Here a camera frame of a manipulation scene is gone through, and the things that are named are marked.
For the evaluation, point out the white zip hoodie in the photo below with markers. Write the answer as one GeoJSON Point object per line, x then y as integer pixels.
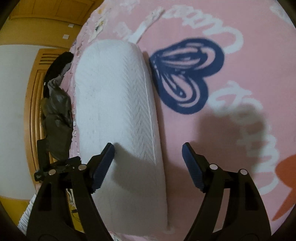
{"type": "Point", "coordinates": [115, 104]}

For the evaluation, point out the wooden wardrobe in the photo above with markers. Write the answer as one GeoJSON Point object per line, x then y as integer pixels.
{"type": "Point", "coordinates": [45, 23]}

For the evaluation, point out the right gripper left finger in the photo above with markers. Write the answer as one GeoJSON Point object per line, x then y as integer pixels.
{"type": "Point", "coordinates": [64, 208]}

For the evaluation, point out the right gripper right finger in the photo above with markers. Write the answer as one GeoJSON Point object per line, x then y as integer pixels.
{"type": "Point", "coordinates": [232, 208]}

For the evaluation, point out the dark olive jacket pile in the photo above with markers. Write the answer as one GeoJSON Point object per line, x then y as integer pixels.
{"type": "Point", "coordinates": [58, 123]}

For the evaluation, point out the pink patterned bed blanket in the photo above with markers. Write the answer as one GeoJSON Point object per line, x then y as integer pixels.
{"type": "Point", "coordinates": [223, 78]}

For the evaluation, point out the wooden headboard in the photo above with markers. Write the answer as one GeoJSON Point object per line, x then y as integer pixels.
{"type": "Point", "coordinates": [32, 115]}

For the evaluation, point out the black garment on headboard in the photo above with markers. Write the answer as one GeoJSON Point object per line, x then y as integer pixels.
{"type": "Point", "coordinates": [54, 77]}

